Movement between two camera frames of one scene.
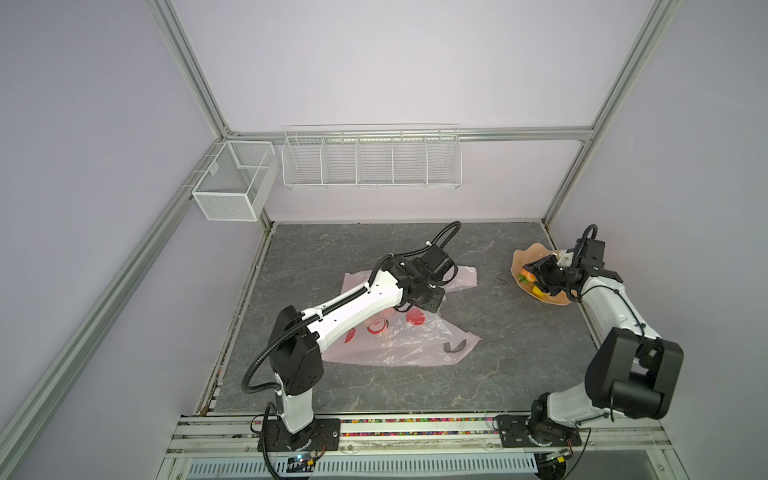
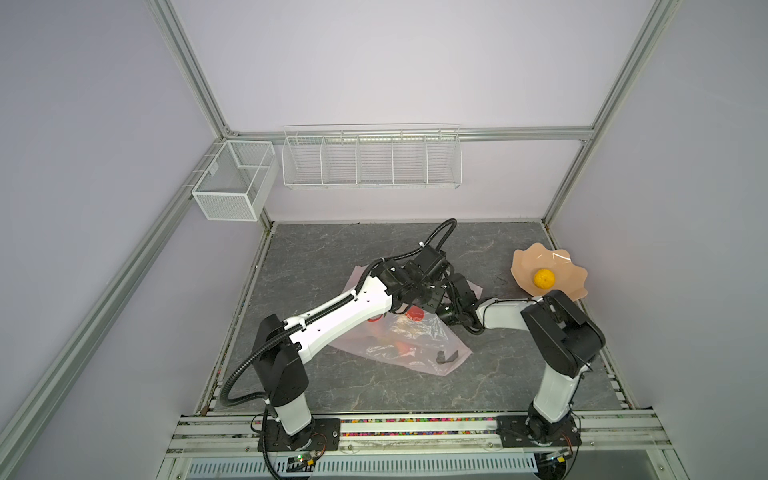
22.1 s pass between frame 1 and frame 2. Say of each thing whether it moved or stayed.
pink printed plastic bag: moved
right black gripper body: moved
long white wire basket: stayed
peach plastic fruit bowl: stayed
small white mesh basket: stayed
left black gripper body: stayed
